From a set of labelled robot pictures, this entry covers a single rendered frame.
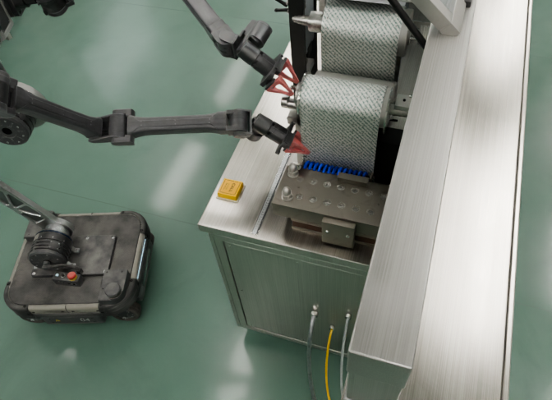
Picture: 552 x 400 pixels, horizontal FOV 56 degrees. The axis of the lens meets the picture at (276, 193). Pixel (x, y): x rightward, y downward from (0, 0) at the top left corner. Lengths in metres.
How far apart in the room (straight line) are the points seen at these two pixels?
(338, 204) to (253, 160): 0.44
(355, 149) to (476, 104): 0.44
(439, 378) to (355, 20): 1.07
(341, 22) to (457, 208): 0.76
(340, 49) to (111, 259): 1.49
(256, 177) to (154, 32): 2.62
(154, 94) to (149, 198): 0.91
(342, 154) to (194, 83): 2.21
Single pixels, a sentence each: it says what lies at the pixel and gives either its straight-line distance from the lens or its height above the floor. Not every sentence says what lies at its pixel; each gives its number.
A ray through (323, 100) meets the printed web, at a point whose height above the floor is 1.29.
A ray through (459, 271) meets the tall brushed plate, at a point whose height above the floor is 1.44.
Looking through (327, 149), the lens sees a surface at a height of 1.10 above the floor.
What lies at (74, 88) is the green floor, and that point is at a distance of 3.99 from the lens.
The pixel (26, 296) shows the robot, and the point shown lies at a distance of 2.66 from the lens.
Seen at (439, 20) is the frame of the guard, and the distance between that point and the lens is 1.12.
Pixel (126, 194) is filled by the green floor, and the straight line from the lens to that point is 3.13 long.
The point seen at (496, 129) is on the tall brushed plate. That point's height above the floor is 1.44.
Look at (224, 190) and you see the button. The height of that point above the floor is 0.92.
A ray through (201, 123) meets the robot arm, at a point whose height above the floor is 1.20.
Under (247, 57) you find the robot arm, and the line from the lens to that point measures 1.56.
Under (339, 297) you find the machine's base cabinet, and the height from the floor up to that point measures 0.63.
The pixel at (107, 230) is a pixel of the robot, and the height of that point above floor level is 0.24.
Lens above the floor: 2.30
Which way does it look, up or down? 52 degrees down
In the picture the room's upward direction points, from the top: 7 degrees counter-clockwise
